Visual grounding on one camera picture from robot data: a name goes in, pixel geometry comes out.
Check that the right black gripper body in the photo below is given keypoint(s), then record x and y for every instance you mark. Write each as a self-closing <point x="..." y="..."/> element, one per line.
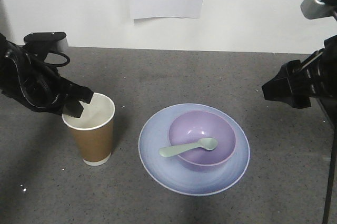
<point x="297" y="81"/>

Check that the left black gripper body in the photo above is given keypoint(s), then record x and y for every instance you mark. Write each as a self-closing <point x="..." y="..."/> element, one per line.
<point x="32" y="79"/>

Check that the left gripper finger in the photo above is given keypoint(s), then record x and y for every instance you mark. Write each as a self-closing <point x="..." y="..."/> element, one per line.
<point x="73" y="108"/>
<point x="80" y="93"/>

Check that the brown paper cup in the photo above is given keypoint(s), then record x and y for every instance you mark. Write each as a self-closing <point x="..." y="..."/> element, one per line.
<point x="93" y="130"/>

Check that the purple plastic bowl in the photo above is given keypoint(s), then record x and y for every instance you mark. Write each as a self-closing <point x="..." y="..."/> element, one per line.
<point x="196" y="124"/>

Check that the mint green plastic spoon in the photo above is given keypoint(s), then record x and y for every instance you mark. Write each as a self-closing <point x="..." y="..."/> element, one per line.
<point x="204" y="143"/>

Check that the light blue plate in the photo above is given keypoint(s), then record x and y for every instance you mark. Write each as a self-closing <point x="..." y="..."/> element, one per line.
<point x="173" y="173"/>

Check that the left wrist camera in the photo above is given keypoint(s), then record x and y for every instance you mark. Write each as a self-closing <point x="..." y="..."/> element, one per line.
<point x="45" y="41"/>

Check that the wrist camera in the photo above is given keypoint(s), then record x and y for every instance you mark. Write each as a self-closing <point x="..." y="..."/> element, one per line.
<point x="45" y="41"/>
<point x="315" y="9"/>

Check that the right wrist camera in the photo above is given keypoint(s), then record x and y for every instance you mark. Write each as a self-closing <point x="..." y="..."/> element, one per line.
<point x="315" y="9"/>

